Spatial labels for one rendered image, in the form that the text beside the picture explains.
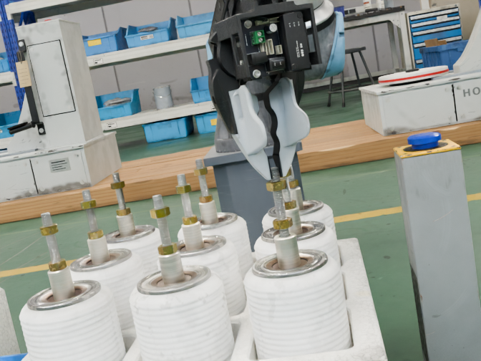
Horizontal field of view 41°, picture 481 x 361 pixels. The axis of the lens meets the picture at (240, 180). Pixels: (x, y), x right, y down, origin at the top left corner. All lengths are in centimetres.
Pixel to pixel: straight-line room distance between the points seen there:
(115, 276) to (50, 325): 13
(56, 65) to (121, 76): 641
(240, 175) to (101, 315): 60
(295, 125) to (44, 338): 32
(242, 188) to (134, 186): 152
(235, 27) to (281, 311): 26
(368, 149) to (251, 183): 147
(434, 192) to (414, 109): 195
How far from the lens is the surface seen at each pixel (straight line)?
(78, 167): 283
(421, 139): 80
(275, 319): 61
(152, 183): 268
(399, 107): 272
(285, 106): 61
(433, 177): 79
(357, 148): 263
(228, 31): 56
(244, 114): 59
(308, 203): 88
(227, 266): 74
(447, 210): 80
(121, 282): 77
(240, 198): 121
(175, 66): 912
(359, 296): 73
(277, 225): 62
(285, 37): 56
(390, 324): 111
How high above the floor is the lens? 44
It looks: 9 degrees down
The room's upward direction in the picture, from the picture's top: 10 degrees counter-clockwise
